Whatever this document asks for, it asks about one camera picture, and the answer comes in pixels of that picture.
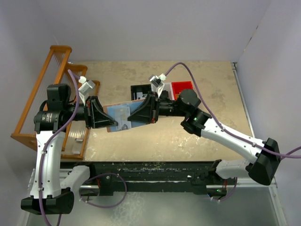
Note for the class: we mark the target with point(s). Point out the pink leather card holder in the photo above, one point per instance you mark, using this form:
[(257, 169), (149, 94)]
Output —
[(120, 113)]

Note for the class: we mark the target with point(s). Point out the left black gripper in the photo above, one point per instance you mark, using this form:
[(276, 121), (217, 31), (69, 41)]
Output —
[(88, 112)]

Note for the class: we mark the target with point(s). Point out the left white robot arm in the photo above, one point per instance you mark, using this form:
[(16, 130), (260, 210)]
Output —
[(50, 195)]

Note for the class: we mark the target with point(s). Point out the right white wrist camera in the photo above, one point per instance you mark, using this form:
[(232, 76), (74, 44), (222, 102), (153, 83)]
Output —
[(158, 82)]

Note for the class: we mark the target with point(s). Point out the grey cards in black bin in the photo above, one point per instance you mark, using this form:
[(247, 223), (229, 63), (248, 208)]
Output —
[(140, 95)]

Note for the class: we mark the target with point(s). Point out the orange wooden rack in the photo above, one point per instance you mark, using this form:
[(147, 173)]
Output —
[(53, 71)]

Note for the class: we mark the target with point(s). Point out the red plastic bin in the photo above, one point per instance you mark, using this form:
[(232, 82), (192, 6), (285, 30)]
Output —
[(179, 86)]

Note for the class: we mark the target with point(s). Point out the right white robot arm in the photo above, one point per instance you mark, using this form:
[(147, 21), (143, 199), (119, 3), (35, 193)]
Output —
[(260, 158)]

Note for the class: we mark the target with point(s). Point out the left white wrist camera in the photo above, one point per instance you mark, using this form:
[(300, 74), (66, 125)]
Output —
[(85, 88)]

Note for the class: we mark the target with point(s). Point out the white plastic bin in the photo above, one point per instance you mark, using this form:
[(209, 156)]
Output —
[(169, 89)]

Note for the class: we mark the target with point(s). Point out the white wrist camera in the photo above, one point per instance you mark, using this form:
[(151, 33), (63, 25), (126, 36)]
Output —
[(85, 88), (158, 82)]

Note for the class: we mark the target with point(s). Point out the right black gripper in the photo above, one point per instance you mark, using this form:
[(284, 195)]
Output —
[(155, 108)]

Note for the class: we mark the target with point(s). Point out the black metal base frame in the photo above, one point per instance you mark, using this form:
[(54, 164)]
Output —
[(197, 177)]

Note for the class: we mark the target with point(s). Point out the black plastic bin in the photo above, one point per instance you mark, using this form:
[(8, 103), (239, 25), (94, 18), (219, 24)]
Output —
[(145, 88)]

